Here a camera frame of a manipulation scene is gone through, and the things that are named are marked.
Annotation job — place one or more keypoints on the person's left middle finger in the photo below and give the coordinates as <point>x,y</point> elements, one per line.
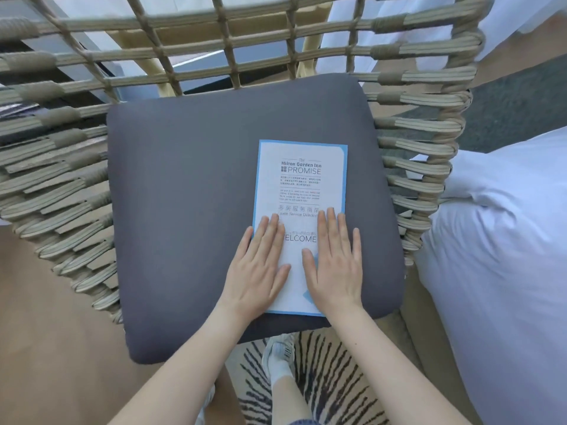
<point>271,238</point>

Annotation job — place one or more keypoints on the white sneaker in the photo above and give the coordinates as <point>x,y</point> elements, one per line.
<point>206,405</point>
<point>279,349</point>

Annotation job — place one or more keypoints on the person's right thumb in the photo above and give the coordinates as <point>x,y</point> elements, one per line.
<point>310,265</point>

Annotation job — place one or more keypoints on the person's right little finger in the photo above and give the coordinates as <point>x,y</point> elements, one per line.
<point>357,245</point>

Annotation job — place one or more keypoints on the person's right forearm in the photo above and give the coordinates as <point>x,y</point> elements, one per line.
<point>381,367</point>

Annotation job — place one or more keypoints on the beige bed base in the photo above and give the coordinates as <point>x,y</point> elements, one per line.
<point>421,349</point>

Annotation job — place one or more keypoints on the person's right middle finger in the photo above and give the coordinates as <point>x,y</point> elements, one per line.
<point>340,232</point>

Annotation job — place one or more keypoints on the white bed duvet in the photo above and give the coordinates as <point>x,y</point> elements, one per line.
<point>500,269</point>

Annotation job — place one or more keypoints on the person's left forearm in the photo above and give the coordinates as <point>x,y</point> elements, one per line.
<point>186,371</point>

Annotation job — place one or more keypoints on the grey seat cushion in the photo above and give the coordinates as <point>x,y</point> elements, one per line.
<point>186,181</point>

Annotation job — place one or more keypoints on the person's leg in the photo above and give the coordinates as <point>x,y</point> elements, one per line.
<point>288,402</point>

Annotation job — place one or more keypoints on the person's left thumb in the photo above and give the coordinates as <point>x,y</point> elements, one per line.
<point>284,278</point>

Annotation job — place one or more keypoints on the person's right hand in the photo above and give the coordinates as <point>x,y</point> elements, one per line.
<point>339,274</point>

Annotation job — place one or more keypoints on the person's left little finger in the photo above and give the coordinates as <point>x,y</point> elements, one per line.
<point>246,245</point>

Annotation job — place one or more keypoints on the white sock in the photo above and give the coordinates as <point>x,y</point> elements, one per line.
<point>280,371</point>

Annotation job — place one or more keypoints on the zebra striped rug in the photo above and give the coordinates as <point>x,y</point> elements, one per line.
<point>328,385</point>

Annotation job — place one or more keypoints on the person's left hand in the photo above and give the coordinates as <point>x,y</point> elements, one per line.
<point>254,278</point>

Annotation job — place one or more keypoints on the white booklet with blue border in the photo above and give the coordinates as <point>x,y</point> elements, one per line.
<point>301,181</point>

